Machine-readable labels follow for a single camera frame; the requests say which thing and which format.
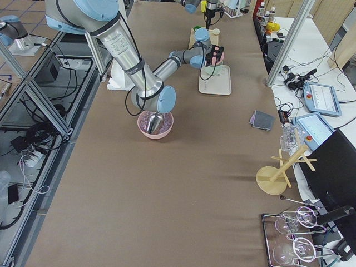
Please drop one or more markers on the teach pendant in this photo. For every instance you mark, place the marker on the teach pendant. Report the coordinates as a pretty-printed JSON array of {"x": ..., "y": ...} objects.
[
  {"x": 315, "y": 129},
  {"x": 322, "y": 99}
]

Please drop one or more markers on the metal ice scoop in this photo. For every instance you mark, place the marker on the metal ice scoop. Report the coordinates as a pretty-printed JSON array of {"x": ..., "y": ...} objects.
[{"x": 154, "y": 123}]

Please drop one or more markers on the wine glass rack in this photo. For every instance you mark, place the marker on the wine glass rack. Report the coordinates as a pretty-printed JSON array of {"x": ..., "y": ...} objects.
[{"x": 297, "y": 236}]

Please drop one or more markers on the aluminium frame post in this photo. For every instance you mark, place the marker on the aluminium frame post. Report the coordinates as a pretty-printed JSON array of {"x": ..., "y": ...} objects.
[{"x": 294, "y": 30}]

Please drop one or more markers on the grey folded cloth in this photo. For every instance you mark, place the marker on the grey folded cloth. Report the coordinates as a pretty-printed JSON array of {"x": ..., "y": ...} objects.
[{"x": 262, "y": 120}]

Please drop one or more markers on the lower teach pendant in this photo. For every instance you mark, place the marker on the lower teach pendant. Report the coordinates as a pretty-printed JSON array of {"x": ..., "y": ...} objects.
[{"x": 315, "y": 129}]

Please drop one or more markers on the upper teach pendant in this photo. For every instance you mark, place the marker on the upper teach pendant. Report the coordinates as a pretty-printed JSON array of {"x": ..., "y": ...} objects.
[{"x": 322, "y": 99}]

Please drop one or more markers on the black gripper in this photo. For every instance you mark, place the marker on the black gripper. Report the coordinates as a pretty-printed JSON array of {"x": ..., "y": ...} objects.
[
  {"x": 210, "y": 13},
  {"x": 214, "y": 56}
]

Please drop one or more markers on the cream serving tray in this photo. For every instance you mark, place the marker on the cream serving tray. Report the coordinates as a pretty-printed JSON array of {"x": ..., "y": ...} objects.
[{"x": 219, "y": 84}]

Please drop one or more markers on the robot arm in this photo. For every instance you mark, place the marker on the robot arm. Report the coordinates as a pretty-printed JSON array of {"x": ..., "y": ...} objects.
[
  {"x": 103, "y": 20},
  {"x": 192, "y": 5}
]

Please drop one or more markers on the white wire cup rack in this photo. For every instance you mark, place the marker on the white wire cup rack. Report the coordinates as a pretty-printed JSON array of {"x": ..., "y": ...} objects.
[{"x": 234, "y": 8}]

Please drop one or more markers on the large pink bowl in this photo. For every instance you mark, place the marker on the large pink bowl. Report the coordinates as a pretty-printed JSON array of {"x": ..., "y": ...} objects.
[{"x": 165, "y": 130}]

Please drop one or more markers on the small pink bowl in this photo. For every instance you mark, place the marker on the small pink bowl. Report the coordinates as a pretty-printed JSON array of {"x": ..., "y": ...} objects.
[{"x": 215, "y": 57}]

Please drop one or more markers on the wooden mug tree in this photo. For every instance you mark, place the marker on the wooden mug tree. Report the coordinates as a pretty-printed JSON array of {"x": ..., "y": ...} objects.
[{"x": 274, "y": 181}]

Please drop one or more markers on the black computer monitor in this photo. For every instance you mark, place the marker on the black computer monitor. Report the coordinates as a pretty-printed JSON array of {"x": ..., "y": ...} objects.
[{"x": 333, "y": 183}]

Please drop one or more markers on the green bowl stack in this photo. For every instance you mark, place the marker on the green bowl stack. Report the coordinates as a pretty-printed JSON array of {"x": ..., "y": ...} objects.
[{"x": 213, "y": 69}]

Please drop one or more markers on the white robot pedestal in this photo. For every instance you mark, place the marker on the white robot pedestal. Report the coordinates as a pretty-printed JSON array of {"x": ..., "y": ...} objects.
[{"x": 118, "y": 79}]

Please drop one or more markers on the clear plastic bottle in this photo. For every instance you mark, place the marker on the clear plastic bottle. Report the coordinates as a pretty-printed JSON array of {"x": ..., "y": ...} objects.
[{"x": 291, "y": 139}]

